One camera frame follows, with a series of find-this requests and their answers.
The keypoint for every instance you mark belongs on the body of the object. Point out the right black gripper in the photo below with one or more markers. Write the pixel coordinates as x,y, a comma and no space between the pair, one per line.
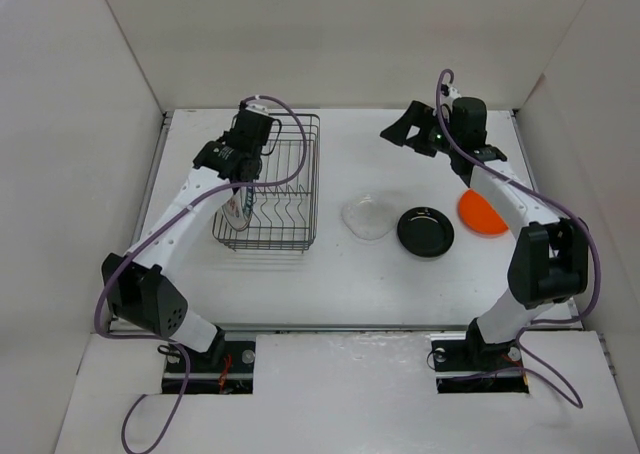
398,131

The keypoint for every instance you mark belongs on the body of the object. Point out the white plate green rim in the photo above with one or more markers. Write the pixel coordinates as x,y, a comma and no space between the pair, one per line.
247,205

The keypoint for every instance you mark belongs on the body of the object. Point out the white plate red characters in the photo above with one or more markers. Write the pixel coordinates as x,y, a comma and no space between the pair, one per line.
232,213

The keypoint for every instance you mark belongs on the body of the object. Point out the clear glass plate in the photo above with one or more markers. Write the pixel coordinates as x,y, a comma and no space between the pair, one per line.
369,216

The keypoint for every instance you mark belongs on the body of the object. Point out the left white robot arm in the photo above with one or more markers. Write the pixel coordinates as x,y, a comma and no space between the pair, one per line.
142,289

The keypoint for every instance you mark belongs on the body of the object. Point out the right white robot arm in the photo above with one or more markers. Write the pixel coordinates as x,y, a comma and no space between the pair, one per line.
549,264

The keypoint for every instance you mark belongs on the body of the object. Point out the orange plate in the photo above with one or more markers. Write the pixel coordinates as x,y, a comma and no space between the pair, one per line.
478,215

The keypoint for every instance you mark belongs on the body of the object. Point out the grey wire dish rack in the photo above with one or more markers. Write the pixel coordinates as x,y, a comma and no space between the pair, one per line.
284,216

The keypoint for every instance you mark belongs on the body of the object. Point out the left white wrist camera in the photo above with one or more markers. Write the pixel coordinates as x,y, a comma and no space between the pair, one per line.
256,108

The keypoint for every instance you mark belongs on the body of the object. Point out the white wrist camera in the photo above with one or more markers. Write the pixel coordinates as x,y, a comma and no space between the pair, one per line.
256,108
449,92

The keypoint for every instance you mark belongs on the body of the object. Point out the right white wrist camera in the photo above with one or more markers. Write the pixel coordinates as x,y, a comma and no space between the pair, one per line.
449,92

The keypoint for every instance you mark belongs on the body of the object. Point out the aluminium rail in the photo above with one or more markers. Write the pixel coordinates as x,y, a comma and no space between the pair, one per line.
125,326

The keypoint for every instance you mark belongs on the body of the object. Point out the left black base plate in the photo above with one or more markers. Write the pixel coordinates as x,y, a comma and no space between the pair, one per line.
229,373

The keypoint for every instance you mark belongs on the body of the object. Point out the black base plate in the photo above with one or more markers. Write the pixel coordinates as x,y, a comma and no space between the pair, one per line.
229,373
463,369

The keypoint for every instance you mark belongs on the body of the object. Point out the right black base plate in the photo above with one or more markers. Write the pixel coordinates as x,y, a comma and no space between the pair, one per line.
463,369

